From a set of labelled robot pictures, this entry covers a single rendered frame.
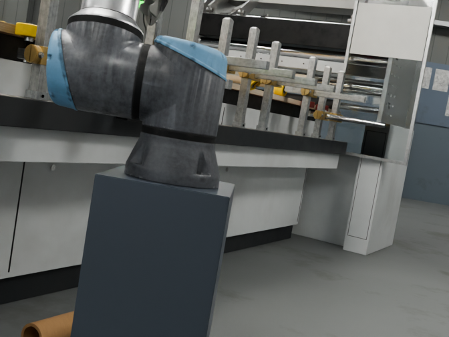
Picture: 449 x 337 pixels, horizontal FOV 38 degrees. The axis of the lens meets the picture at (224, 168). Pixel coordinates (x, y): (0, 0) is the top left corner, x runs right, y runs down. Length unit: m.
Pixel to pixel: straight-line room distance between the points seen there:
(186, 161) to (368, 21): 3.27
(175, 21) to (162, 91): 8.33
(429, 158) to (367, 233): 5.43
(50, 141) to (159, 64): 0.79
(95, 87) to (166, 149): 0.17
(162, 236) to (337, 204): 3.36
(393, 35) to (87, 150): 2.66
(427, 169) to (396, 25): 5.52
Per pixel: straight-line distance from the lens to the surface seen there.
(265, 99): 3.13
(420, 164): 9.65
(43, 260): 2.37
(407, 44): 4.29
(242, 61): 2.41
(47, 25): 1.88
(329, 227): 4.53
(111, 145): 2.18
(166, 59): 1.24
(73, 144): 2.04
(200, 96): 1.23
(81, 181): 2.41
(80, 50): 1.25
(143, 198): 1.19
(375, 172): 4.29
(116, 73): 1.23
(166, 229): 1.19
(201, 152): 1.24
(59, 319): 2.00
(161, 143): 1.23
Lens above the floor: 0.74
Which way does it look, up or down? 5 degrees down
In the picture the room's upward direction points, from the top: 10 degrees clockwise
